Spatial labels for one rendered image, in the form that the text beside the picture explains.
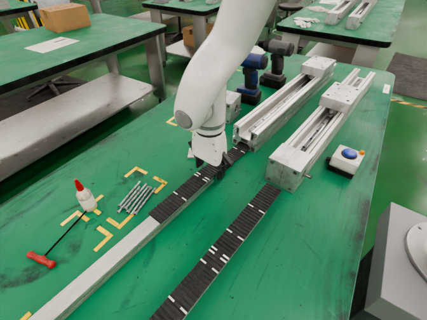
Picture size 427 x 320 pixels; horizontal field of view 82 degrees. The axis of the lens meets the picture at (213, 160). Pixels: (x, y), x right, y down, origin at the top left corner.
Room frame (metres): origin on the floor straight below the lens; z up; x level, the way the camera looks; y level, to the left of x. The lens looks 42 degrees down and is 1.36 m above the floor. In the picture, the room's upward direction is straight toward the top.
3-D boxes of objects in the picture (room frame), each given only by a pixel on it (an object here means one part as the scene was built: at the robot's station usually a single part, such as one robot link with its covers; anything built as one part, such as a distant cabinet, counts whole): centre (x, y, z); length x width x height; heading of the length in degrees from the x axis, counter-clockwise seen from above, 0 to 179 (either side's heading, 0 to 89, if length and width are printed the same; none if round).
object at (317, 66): (1.21, -0.52, 0.87); 0.16 x 0.11 x 0.07; 141
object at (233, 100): (0.91, -0.06, 0.83); 0.11 x 0.10 x 0.10; 62
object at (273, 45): (1.24, -0.28, 0.89); 0.20 x 0.08 x 0.22; 54
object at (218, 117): (0.55, 0.01, 1.07); 0.09 x 0.08 x 0.13; 150
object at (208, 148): (0.55, 0.01, 0.93); 0.10 x 0.07 x 0.11; 51
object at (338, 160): (0.60, -0.43, 0.81); 0.10 x 0.08 x 0.06; 51
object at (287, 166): (0.54, -0.24, 0.83); 0.12 x 0.09 x 0.10; 51
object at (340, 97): (0.89, -0.51, 0.87); 0.16 x 0.11 x 0.07; 141
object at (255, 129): (1.01, -0.36, 0.82); 0.80 x 0.10 x 0.09; 141
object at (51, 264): (0.34, 0.39, 0.79); 0.16 x 0.08 x 0.02; 159
